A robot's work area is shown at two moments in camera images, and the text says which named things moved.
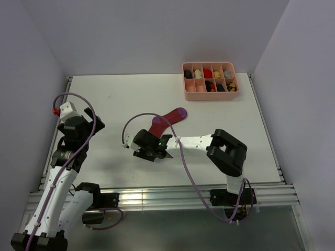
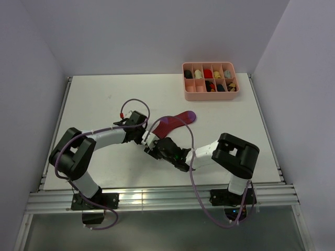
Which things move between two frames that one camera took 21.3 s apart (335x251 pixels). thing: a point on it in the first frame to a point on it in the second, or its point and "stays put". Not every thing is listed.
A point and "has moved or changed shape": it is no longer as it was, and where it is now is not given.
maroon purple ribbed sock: (159, 124) has moved or changed shape
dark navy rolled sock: (220, 88) stays put
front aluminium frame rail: (182, 196) stays put
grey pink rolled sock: (227, 74) stays put
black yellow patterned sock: (231, 87) stays put
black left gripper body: (89, 125) to (137, 139)
